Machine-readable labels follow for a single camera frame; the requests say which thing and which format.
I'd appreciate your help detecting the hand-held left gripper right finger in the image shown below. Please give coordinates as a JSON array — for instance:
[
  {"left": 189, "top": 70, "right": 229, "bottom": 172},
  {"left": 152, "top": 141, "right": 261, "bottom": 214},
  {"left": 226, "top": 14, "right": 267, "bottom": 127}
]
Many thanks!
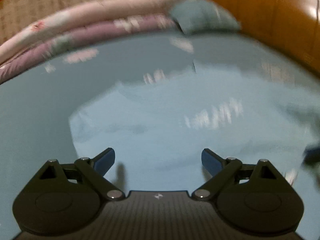
[{"left": 191, "top": 148, "right": 293, "bottom": 200}]

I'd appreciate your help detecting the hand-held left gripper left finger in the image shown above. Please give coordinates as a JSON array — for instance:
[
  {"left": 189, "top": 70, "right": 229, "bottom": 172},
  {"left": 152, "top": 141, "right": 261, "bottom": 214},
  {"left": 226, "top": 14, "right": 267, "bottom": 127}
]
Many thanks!
[{"left": 27, "top": 147, "right": 125, "bottom": 201}]

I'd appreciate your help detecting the light blue printed t-shirt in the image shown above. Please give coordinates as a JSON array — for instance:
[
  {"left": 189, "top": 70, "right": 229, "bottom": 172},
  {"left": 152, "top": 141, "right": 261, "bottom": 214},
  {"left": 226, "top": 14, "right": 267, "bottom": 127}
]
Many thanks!
[{"left": 69, "top": 60, "right": 320, "bottom": 180}]

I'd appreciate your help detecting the blue floral pillow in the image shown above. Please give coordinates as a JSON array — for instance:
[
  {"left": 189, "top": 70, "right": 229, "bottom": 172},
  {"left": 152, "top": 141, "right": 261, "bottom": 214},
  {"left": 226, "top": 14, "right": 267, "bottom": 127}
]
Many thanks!
[{"left": 170, "top": 0, "right": 242, "bottom": 35}]

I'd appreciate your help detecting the purple floral quilt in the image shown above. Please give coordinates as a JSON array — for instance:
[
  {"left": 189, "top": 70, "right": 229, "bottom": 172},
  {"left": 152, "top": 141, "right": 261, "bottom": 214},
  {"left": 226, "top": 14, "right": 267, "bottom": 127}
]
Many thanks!
[{"left": 0, "top": 14, "right": 178, "bottom": 84}]

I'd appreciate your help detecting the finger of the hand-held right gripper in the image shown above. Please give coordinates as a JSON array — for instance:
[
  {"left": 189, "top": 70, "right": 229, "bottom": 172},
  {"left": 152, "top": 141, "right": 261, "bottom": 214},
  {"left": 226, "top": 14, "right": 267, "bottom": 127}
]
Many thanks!
[{"left": 303, "top": 143, "right": 320, "bottom": 166}]

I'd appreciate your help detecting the pink floral quilt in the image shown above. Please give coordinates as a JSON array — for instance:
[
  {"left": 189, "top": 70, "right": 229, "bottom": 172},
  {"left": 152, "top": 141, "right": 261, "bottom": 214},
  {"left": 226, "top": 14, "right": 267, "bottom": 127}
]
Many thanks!
[{"left": 0, "top": 0, "right": 200, "bottom": 65}]

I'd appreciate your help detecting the wooden headboard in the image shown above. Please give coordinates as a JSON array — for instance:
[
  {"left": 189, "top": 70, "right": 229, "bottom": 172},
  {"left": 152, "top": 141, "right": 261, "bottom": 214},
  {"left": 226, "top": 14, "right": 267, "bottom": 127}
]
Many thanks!
[{"left": 175, "top": 0, "right": 320, "bottom": 73}]

